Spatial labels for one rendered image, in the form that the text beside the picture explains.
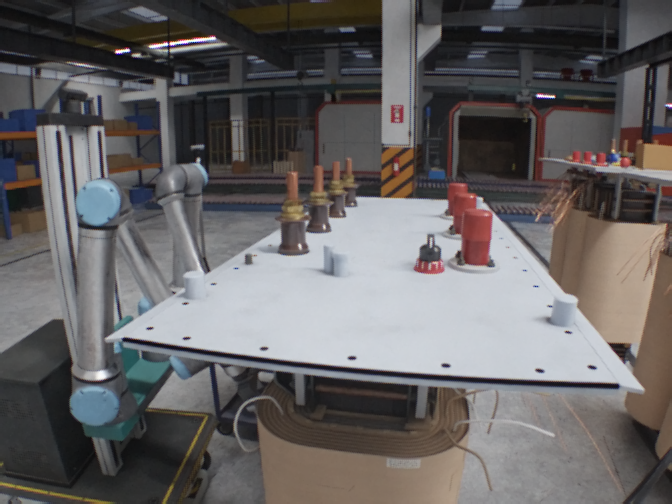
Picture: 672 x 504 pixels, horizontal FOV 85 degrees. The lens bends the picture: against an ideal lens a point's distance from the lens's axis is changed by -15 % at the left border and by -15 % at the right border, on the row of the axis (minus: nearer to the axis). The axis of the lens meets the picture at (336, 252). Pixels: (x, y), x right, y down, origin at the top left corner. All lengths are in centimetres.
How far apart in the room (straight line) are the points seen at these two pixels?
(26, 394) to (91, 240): 82
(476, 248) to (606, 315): 269
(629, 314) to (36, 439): 374
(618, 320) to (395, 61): 942
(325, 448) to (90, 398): 78
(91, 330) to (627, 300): 339
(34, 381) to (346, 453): 127
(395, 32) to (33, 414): 1130
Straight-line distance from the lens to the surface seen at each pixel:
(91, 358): 138
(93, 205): 124
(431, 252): 96
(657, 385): 269
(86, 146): 184
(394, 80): 1169
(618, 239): 347
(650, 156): 375
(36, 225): 1041
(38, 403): 188
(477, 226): 99
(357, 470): 90
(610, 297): 358
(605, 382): 62
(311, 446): 89
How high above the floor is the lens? 165
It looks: 15 degrees down
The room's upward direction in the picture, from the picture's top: straight up
